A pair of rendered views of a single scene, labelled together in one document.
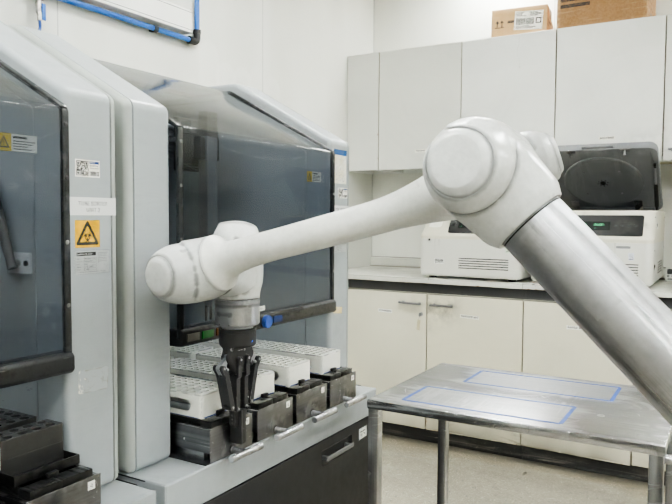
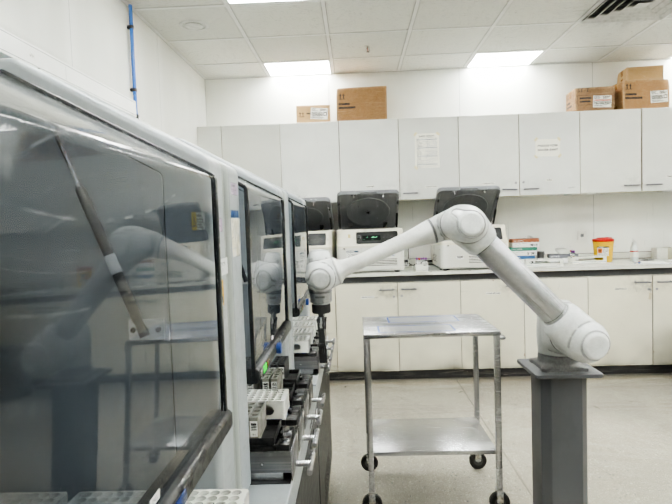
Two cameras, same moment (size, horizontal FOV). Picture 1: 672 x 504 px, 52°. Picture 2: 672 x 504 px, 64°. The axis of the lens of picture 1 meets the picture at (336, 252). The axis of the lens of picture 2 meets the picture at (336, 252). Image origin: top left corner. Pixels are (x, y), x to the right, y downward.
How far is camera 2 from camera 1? 125 cm
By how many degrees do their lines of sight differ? 28
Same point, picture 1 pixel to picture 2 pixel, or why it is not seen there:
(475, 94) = (290, 157)
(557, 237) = (500, 249)
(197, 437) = (309, 362)
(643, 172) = (390, 206)
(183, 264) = (332, 272)
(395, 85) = (234, 149)
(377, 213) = (401, 242)
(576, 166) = (355, 203)
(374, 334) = not seen: hidden behind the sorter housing
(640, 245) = not seen: hidden behind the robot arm
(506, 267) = not seen: hidden behind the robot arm
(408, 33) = (232, 112)
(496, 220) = (480, 244)
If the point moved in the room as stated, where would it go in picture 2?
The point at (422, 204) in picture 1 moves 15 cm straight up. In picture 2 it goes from (422, 238) to (422, 199)
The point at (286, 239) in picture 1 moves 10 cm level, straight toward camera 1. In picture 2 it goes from (371, 257) to (388, 258)
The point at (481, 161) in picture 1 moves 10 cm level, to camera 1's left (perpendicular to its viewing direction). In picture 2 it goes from (481, 223) to (459, 224)
